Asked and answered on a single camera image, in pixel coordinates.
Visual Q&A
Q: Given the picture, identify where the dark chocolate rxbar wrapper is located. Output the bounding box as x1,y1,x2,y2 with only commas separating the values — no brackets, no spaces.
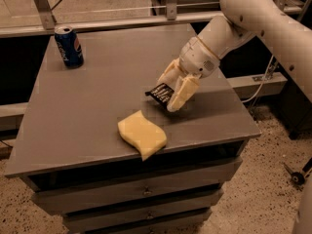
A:
145,83,175,107

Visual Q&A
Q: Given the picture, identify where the grey drawer cabinet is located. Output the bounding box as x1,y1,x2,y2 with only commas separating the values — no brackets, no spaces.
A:
5,25,259,234

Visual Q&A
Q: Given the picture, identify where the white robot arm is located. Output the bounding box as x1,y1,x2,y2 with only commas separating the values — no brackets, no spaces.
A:
158,0,312,112

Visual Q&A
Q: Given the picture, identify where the white cable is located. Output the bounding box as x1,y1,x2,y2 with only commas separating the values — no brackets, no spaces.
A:
241,55,277,104

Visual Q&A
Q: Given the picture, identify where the black caster wheel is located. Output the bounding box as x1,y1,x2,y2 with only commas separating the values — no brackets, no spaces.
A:
284,158,312,185

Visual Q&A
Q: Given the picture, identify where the yellow wavy sponge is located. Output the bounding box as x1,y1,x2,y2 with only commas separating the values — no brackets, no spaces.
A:
117,110,167,161

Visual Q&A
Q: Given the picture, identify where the grey metal railing frame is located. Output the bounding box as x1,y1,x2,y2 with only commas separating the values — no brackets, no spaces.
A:
0,0,312,39

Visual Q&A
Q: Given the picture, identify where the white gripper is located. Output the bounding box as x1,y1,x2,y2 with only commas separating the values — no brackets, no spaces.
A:
156,37,219,112

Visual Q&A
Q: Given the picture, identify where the blue pepsi can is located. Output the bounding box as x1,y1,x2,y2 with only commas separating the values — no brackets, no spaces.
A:
55,26,84,68

